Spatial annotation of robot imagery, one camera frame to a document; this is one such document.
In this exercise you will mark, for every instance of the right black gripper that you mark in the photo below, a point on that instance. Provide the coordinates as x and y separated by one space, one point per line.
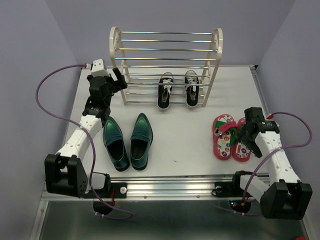
254 148

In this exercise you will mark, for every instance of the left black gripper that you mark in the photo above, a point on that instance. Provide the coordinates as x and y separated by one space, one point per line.
120 83

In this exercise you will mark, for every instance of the pink kids sandal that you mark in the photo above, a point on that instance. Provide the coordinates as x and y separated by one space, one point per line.
224 129
239 151

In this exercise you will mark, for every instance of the black sneaker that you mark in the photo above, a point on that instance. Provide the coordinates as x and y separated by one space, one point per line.
164 90
192 88

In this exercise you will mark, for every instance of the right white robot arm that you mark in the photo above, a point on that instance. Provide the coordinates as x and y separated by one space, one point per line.
273 183

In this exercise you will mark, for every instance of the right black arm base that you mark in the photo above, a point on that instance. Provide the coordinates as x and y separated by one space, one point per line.
237 205

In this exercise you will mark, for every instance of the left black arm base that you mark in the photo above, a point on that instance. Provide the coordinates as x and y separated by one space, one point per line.
116 190

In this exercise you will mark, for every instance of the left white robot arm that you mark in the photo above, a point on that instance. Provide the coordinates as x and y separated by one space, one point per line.
64 170

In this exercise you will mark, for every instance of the cream and chrome shoe shelf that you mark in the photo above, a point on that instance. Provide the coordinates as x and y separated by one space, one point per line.
144 56

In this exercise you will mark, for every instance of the left green loafer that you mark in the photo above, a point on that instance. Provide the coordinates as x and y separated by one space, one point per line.
114 143

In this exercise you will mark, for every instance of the green loafer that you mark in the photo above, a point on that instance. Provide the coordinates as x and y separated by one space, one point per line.
140 142
114 143

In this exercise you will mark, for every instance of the right green loafer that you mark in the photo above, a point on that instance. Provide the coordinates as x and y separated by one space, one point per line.
140 142

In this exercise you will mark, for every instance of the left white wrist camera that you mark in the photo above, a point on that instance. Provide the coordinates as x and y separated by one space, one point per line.
97 68

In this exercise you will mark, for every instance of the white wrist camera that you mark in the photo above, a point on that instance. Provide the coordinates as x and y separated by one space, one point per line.
97 68
270 120

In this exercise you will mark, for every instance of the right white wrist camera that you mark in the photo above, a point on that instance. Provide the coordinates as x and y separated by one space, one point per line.
270 120

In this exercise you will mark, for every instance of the aluminium mounting rail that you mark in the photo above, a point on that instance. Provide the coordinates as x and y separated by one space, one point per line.
164 188

